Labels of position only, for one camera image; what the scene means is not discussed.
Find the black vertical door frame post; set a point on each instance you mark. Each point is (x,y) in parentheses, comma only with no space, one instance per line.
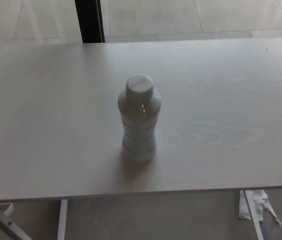
(89,20)

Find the white plastic bottle with cap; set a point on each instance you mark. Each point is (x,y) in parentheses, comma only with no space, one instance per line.
(138,130)

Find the white metal table bracket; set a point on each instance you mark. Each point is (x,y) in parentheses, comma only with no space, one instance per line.
(6,207)

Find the grey slanted table leg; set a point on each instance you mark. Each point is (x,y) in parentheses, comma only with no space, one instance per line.
(258,230)

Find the white metal table leg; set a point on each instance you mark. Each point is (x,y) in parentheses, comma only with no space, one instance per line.
(62,220)

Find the white diagonal table brace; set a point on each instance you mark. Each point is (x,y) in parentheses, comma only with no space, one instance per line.
(3,225)

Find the crumpled white paper strip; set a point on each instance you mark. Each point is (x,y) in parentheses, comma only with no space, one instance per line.
(244,210)

